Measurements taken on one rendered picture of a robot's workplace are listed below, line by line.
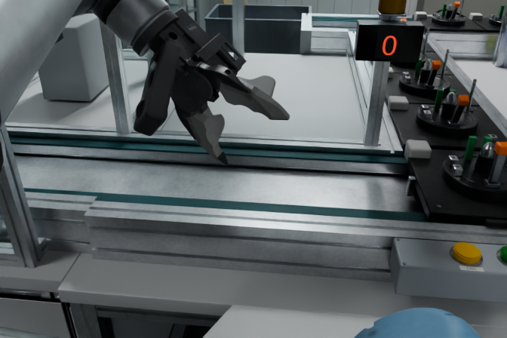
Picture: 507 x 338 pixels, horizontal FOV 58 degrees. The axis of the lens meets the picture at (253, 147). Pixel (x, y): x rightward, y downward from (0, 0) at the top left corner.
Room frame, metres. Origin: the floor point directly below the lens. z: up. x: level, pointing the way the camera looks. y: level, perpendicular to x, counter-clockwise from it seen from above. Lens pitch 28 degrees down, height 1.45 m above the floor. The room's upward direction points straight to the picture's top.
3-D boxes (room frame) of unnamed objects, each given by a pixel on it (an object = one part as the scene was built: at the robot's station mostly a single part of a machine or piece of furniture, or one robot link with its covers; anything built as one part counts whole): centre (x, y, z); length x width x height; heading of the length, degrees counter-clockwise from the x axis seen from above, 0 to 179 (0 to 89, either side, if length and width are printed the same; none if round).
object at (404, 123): (1.00, -0.47, 1.01); 0.24 x 0.24 x 0.13; 84
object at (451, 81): (1.25, -0.49, 1.01); 0.24 x 0.24 x 0.13; 84
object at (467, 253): (0.55, -0.33, 0.96); 0.04 x 0.04 x 0.02
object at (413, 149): (0.86, -0.35, 0.97); 0.05 x 0.05 x 0.04; 84
